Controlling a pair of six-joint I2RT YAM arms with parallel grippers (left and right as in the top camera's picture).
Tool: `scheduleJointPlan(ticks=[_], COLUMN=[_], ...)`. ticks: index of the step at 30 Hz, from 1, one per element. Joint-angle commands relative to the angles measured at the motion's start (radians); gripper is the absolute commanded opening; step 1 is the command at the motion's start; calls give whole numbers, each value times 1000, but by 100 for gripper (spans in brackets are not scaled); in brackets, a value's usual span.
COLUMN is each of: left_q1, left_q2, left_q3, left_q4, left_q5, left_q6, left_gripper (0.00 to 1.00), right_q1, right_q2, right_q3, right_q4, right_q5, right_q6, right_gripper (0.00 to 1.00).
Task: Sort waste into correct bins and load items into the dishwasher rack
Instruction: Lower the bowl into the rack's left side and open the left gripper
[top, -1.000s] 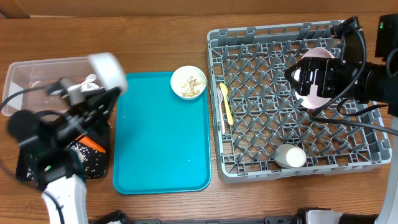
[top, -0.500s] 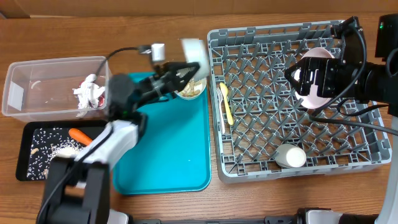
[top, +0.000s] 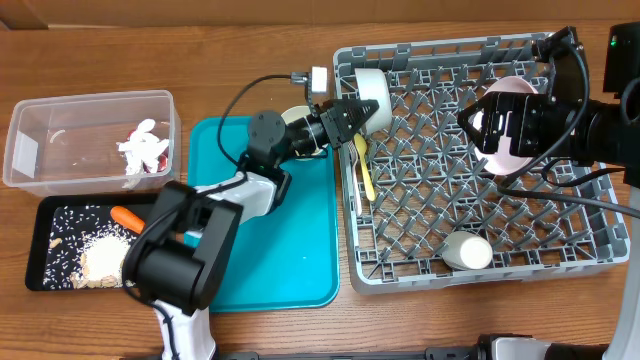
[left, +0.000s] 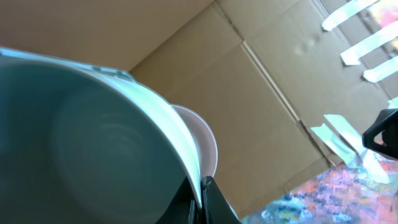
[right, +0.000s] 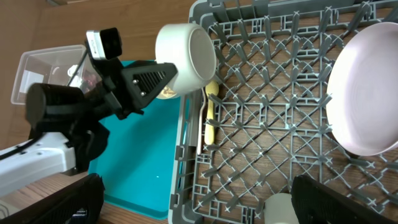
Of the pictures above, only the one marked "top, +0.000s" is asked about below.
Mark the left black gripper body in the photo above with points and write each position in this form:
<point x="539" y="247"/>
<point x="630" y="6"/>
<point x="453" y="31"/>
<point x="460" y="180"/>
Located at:
<point x="333" y="126"/>

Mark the white bowl with peanuts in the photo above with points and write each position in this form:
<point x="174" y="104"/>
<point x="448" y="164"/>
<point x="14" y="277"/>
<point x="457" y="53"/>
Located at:
<point x="295" y="113"/>

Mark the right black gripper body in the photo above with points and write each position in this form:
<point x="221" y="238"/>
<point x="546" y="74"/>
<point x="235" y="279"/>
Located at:
<point x="537" y="126"/>

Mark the white plastic cup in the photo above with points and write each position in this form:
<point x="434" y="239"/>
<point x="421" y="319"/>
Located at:
<point x="467" y="251"/>

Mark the red snack wrapper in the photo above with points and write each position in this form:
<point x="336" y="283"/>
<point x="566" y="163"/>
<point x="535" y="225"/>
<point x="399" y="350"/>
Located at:
<point x="145" y="153"/>

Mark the white napkin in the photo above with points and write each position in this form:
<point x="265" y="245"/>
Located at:
<point x="146" y="125"/>

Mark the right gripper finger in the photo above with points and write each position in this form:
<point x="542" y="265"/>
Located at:
<point x="479" y="108"/>
<point x="478" y="133"/>

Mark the pink round plate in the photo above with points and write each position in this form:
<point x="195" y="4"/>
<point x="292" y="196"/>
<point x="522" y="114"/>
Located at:
<point x="502" y="162"/>

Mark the grey bowl with food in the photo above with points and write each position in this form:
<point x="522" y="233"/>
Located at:
<point x="372" y="85"/>

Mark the grey dishwasher rack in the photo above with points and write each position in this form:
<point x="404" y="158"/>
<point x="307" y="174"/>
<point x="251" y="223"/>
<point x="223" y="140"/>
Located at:
<point x="429" y="183"/>

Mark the black plastic tray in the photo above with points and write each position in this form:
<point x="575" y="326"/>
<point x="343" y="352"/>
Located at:
<point x="139" y="204"/>

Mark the clear plastic bin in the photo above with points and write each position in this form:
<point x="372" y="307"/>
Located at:
<point x="68" y="145"/>

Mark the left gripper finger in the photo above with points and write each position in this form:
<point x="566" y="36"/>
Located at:
<point x="355" y="118"/>
<point x="342" y="104"/>

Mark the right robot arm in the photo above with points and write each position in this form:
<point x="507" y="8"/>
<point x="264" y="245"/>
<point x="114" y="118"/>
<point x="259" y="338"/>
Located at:
<point x="606" y="133"/>

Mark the orange carrot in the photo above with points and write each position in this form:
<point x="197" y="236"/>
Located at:
<point x="127" y="219"/>

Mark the yellow plastic spoon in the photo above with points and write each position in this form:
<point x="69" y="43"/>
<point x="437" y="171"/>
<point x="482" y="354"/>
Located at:
<point x="361" y="148"/>

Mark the pile of rice and peanuts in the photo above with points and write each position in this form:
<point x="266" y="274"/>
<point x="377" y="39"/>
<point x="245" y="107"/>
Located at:
<point x="85" y="248"/>

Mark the teal plastic tray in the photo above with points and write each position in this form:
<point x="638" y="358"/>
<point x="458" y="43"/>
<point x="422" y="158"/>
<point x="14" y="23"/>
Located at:
<point x="289" y="258"/>

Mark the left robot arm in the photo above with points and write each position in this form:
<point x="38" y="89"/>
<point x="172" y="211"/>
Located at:
<point x="177" y="263"/>

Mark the white plastic fork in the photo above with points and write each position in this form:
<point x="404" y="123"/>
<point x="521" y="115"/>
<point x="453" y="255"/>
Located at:
<point x="354" y="158"/>

